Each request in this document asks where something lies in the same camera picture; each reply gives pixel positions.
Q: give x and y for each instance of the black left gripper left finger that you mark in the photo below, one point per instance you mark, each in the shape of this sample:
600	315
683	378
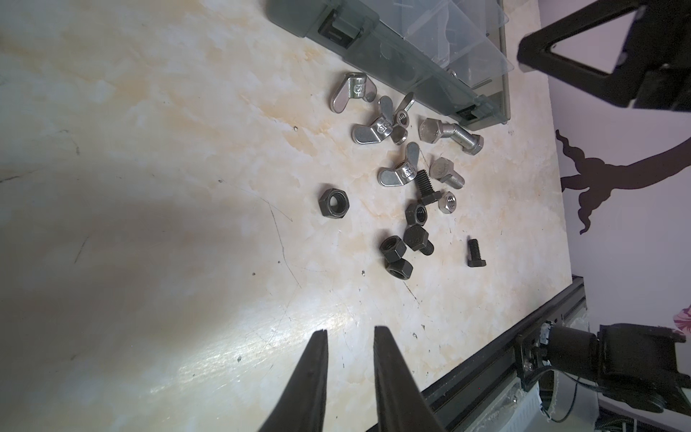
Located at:
302	405

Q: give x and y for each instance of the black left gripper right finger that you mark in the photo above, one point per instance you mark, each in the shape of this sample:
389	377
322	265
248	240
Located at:
399	403

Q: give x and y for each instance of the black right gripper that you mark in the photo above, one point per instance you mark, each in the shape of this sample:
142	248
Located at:
653	67

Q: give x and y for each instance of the silver hex nut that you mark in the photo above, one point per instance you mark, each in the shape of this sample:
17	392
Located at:
447	204

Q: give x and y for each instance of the black hex nut lower pair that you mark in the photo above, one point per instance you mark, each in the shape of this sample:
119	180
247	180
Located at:
401	269

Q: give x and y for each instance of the black hex nut pair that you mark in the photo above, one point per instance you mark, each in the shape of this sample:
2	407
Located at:
393	249
401	269

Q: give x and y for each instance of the silver hex bolt right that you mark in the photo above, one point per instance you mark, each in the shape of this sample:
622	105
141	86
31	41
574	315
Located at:
471	144

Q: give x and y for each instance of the silver hex bolt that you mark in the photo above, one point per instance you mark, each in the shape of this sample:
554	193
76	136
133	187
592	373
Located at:
433	130
443	170
471	144

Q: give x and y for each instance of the black hex nut upper pair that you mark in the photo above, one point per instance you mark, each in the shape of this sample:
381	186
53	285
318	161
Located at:
393	249

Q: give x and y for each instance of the black hex bolt short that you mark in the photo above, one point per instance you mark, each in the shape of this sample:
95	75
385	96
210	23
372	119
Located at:
416	238

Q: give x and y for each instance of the green transparent organizer box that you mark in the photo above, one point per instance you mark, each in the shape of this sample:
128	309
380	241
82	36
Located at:
450	54

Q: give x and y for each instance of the silver hex bolt upper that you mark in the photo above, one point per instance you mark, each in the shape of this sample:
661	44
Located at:
433	130

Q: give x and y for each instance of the dark hex nut shiny rim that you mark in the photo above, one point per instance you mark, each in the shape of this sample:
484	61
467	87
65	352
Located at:
416	214

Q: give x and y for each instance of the silver hex bolt lower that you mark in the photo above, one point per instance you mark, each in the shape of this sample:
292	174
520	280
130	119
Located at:
443	170

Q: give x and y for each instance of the black hex nut lone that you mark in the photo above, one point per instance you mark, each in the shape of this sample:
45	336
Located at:
334	203

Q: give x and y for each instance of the black hex bolt upright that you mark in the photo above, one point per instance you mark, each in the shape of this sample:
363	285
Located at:
427	193

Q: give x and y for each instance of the silver wing nut pair right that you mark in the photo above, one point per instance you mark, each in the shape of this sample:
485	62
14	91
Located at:
401	119

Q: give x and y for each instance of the silver wing nut pair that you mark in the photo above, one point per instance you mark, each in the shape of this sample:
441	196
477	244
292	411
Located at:
380	129
401	119

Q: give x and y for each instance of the silver wing nut lone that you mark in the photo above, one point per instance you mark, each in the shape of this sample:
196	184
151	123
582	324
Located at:
405	172

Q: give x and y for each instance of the silver wing nut pair left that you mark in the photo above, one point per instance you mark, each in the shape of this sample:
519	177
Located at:
380	129

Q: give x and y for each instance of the silver wing nut far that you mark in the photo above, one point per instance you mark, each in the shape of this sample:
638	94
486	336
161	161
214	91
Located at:
355	85

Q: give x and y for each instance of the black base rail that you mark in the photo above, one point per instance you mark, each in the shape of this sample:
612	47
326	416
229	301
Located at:
458	398

